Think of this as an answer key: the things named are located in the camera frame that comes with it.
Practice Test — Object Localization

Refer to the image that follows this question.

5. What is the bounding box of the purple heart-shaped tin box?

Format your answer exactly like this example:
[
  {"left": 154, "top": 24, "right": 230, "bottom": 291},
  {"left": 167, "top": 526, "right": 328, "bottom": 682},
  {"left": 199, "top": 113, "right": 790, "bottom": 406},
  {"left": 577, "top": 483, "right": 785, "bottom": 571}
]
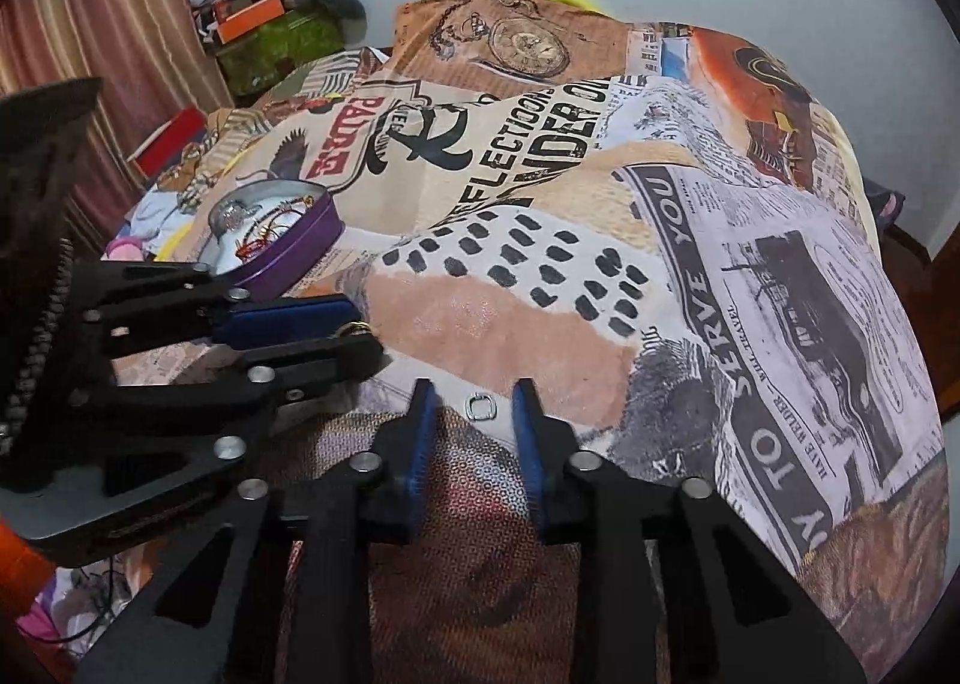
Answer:
[{"left": 199, "top": 179, "right": 343, "bottom": 302}]

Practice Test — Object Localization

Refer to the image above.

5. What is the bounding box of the silver charm in tin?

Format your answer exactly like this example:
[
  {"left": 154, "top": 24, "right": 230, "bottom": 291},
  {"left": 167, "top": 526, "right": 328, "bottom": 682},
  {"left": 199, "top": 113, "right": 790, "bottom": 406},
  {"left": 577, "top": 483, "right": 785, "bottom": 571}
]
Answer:
[{"left": 208, "top": 198, "right": 260, "bottom": 237}]

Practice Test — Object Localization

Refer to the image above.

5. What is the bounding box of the red book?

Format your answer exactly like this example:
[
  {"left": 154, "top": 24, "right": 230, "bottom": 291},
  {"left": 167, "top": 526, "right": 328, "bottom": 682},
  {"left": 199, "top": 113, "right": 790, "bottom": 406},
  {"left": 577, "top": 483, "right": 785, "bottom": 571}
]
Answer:
[{"left": 128, "top": 107, "right": 206, "bottom": 179}]

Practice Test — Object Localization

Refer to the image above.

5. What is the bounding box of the green patterned storage box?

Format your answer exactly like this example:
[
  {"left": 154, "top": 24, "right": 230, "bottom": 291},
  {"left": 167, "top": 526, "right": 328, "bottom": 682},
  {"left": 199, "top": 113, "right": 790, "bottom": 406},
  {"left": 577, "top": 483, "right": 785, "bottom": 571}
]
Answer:
[{"left": 217, "top": 10, "right": 345, "bottom": 99}]

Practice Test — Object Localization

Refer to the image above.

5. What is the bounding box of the orange box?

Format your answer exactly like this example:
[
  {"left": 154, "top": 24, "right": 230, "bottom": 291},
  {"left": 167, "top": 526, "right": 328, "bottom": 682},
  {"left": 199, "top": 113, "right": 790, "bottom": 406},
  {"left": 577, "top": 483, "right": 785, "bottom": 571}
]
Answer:
[{"left": 213, "top": 0, "right": 285, "bottom": 44}]

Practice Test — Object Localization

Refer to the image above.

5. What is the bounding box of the newspaper print bed cover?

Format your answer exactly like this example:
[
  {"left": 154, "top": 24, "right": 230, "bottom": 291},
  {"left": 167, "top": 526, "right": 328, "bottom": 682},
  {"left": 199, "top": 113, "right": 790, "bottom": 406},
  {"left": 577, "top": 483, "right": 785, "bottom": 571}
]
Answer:
[{"left": 127, "top": 0, "right": 949, "bottom": 682}]

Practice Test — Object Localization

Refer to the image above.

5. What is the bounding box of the striped pink curtain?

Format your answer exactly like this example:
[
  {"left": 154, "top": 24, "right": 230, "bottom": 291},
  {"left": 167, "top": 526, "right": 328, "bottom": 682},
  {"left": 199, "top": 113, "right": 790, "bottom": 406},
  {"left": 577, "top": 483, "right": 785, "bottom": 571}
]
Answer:
[{"left": 2, "top": 0, "right": 231, "bottom": 253}]

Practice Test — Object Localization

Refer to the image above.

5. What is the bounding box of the dark bag on floor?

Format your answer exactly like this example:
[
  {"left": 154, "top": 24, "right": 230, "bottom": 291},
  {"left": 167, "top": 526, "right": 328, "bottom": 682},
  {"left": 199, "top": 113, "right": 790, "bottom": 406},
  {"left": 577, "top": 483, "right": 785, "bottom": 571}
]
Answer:
[{"left": 862, "top": 177, "right": 905, "bottom": 234}]

